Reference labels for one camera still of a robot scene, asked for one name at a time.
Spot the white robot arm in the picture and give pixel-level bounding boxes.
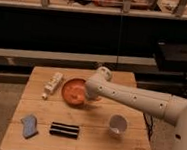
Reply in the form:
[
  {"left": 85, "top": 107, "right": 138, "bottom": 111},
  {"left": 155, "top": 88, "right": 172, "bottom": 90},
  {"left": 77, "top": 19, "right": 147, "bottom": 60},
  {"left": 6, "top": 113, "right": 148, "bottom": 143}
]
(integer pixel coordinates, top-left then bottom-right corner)
[{"left": 85, "top": 66, "right": 187, "bottom": 150}]

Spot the orange ceramic bowl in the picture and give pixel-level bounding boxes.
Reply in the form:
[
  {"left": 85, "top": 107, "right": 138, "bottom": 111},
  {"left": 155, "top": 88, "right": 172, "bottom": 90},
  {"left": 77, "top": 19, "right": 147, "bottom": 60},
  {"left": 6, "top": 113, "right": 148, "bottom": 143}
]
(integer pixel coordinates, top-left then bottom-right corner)
[{"left": 61, "top": 78, "right": 87, "bottom": 107}]

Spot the white plastic bottle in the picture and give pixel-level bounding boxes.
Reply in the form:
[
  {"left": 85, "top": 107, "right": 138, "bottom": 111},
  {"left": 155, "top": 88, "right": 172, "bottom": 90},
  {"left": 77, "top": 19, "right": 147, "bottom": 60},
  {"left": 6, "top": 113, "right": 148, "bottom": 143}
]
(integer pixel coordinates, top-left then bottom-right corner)
[{"left": 41, "top": 72, "right": 64, "bottom": 100}]

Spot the white paper cup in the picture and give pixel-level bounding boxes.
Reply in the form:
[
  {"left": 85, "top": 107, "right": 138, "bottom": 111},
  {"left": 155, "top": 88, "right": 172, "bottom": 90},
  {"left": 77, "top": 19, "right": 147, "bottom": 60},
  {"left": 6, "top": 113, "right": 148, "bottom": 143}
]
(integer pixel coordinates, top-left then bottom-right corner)
[{"left": 108, "top": 114, "right": 127, "bottom": 136}]

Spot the wooden table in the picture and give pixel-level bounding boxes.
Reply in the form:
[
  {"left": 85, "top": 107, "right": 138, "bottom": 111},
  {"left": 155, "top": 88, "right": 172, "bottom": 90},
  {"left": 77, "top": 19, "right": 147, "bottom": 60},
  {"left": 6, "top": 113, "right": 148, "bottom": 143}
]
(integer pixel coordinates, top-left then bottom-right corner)
[{"left": 0, "top": 67, "right": 151, "bottom": 150}]

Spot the black striped rectangular object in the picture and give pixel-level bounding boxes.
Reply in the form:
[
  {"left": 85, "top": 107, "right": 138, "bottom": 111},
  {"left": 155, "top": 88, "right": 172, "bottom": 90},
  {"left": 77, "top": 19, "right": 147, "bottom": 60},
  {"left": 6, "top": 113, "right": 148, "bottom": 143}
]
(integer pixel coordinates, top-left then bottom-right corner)
[{"left": 49, "top": 122, "right": 79, "bottom": 139}]

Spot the black box on right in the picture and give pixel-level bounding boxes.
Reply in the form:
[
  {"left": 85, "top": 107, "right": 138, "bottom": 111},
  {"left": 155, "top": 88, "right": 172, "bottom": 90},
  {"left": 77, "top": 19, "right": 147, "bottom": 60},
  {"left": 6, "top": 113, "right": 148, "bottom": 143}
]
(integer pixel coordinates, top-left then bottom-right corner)
[{"left": 154, "top": 42, "right": 187, "bottom": 73}]

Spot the blue sponge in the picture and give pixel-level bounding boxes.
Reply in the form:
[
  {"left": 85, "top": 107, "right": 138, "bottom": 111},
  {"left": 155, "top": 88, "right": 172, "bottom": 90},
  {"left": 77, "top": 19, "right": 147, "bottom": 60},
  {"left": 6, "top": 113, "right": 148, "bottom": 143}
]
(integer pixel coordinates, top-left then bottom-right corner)
[{"left": 21, "top": 114, "right": 38, "bottom": 139}]

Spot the black cable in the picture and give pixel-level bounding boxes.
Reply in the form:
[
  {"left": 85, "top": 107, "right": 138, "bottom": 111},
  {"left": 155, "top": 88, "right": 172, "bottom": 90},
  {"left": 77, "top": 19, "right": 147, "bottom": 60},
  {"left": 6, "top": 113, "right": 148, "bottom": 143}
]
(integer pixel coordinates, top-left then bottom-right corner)
[{"left": 141, "top": 112, "right": 156, "bottom": 141}]

